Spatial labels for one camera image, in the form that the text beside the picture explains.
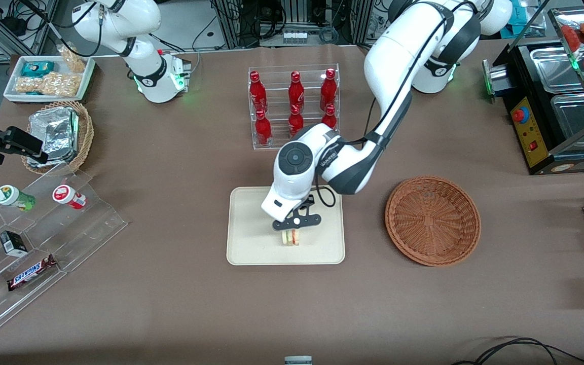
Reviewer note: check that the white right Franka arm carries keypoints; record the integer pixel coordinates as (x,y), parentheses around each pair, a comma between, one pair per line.
(145,50)

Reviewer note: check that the black food warmer cabinet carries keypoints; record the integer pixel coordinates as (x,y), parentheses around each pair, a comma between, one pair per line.
(527,126)

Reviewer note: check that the clear acrylic bottle rack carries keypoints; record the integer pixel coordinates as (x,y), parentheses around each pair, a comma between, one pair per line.
(277,109)

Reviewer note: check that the light wicker basket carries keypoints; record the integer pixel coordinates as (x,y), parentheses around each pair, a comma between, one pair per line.
(86,134)

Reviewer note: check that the small black carton box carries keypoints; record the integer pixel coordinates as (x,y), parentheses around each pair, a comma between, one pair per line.
(14,244)

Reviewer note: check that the red cola bottle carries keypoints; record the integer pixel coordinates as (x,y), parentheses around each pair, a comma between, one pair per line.
(257,94)
(329,117)
(296,94)
(295,121)
(263,129)
(328,88)

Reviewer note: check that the white rectangular snack tray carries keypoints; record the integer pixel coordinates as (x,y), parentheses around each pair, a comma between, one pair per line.
(13,96)

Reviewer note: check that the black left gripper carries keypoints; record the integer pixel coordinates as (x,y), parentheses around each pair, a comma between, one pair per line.
(310,198)

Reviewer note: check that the clear acrylic stepped display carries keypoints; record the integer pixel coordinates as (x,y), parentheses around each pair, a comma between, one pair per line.
(84,228)

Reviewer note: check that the teal snack packet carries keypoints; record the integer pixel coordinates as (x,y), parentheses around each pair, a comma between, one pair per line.
(37,68)

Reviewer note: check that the green lidded snack cup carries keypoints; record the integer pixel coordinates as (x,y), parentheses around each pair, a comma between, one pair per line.
(10,196)

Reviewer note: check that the cream rectangular serving tray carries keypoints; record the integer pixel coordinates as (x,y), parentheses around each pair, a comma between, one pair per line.
(251,243)

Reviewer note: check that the triangular layered sandwich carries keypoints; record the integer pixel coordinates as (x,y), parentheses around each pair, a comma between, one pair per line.
(290,238)

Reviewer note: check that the clear bag of nuts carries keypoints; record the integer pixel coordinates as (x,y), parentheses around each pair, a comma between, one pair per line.
(73,60)
(48,85)

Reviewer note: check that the red emergency stop button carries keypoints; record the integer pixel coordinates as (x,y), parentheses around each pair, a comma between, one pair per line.
(518,115)

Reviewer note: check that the brown round wicker basket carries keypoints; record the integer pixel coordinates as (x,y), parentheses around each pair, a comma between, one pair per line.
(432,221)

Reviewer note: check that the small grey device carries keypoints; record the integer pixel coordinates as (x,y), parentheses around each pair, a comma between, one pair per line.
(298,360)

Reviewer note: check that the Snickers chocolate bar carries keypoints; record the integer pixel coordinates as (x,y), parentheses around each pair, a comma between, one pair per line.
(32,272)

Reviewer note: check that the red food pieces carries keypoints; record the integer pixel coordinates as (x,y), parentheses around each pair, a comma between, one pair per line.
(578,38)

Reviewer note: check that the red rocker switch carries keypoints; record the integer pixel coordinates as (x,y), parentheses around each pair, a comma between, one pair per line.
(533,146)

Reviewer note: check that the steel food pan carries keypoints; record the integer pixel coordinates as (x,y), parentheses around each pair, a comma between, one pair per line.
(555,68)
(576,119)

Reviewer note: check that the white power strip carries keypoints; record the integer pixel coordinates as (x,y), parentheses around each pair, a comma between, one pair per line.
(295,36)

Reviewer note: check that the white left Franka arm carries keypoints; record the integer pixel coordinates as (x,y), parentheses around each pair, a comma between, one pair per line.
(398,50)

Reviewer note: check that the red lidded yogurt cup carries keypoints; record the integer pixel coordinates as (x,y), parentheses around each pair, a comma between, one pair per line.
(66,195)

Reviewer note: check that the aluminium foil container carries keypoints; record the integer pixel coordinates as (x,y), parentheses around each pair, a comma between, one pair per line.
(56,134)

